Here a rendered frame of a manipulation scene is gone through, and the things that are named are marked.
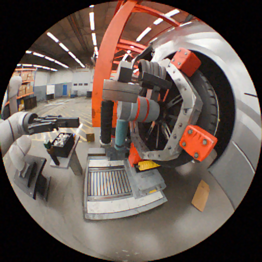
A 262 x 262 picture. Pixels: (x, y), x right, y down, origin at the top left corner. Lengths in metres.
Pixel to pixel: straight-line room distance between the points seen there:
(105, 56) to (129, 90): 0.73
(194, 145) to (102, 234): 0.95
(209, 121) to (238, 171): 0.23
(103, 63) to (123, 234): 1.59
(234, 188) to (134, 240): 0.85
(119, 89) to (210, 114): 0.28
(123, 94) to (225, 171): 0.43
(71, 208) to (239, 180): 1.17
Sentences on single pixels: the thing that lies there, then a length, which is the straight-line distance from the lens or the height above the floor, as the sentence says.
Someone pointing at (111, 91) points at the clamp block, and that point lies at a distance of 0.19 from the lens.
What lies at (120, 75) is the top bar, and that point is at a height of 0.96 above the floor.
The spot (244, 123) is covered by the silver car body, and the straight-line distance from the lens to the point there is 0.37.
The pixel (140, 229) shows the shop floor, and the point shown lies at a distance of 0.96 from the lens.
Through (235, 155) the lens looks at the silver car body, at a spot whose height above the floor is 0.87.
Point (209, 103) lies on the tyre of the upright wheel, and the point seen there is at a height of 0.97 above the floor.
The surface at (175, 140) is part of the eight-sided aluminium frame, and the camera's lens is 0.26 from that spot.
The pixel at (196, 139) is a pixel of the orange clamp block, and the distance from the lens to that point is 0.22.
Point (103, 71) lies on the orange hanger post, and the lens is 0.84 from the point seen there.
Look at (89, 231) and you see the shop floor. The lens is 0.97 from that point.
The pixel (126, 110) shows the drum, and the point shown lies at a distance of 0.34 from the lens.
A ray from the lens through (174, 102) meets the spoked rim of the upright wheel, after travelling 0.42.
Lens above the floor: 0.92
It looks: 27 degrees down
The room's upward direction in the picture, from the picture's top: 11 degrees clockwise
